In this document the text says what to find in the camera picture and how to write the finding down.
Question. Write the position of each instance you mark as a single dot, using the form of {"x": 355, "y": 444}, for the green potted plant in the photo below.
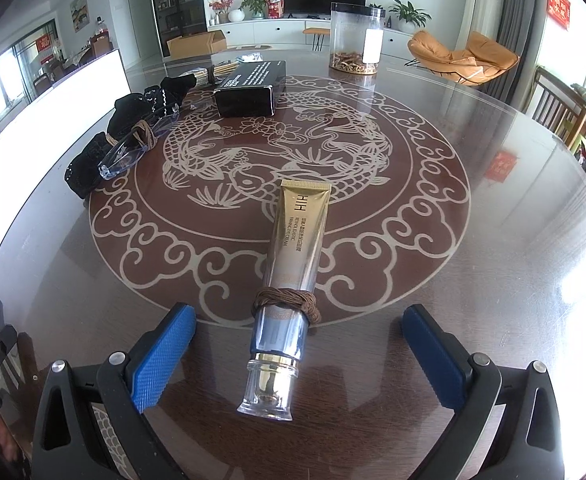
{"x": 410, "y": 18}

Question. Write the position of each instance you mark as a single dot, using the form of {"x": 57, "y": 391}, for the white tv cabinet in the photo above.
{"x": 283, "y": 33}

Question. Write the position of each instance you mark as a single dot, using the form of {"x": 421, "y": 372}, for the red flowers white vase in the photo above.
{"x": 224, "y": 12}

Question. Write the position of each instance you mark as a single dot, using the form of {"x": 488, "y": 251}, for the bag of wooden sticks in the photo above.
{"x": 212, "y": 75}

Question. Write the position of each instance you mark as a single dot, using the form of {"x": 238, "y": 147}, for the cardboard box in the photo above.
{"x": 197, "y": 45}

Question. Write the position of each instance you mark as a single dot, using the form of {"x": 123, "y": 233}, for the black studded glove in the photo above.
{"x": 82, "y": 175}

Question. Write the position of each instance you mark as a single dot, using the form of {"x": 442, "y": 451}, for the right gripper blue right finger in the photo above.
{"x": 527, "y": 443}

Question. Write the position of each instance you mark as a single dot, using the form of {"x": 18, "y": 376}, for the wooden dining chair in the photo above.
{"x": 558, "y": 107}

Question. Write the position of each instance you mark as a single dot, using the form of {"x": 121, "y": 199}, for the black rectangular box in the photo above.
{"x": 251, "y": 90}

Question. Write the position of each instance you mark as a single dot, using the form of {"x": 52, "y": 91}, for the clear plastic jar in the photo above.
{"x": 356, "y": 38}

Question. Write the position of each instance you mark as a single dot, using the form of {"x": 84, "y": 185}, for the black lettered glove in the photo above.
{"x": 155, "y": 103}

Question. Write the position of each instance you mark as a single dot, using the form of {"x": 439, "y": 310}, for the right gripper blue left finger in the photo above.
{"x": 68, "y": 442}

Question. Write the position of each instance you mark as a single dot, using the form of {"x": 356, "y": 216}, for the wooden bench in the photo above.
{"x": 318, "y": 36}

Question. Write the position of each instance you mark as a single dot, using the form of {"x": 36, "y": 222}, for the orange lounge chair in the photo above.
{"x": 480, "y": 61}

